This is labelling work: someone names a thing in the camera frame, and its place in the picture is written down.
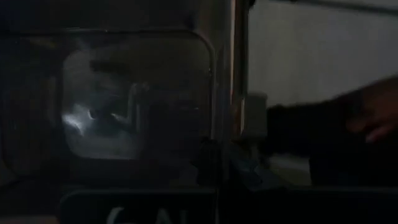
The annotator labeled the person's forearm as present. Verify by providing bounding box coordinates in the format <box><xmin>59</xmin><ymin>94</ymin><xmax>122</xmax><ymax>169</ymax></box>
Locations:
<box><xmin>266</xmin><ymin>93</ymin><xmax>371</xmax><ymax>156</ymax></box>

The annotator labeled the dark translucent storage bin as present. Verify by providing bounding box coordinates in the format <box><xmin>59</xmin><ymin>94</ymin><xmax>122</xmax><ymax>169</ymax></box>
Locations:
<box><xmin>0</xmin><ymin>0</ymin><xmax>249</xmax><ymax>190</ymax></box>

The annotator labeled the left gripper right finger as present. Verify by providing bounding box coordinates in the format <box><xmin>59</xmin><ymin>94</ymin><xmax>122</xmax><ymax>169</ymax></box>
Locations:
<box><xmin>217</xmin><ymin>137</ymin><xmax>398</xmax><ymax>224</ymax></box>

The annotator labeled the person's hand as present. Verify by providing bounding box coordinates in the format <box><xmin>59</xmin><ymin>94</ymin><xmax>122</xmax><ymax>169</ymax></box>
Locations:
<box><xmin>346</xmin><ymin>75</ymin><xmax>398</xmax><ymax>144</ymax></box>

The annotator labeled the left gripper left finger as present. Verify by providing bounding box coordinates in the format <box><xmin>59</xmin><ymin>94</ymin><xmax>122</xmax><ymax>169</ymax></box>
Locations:
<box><xmin>58</xmin><ymin>136</ymin><xmax>220</xmax><ymax>224</ymax></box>

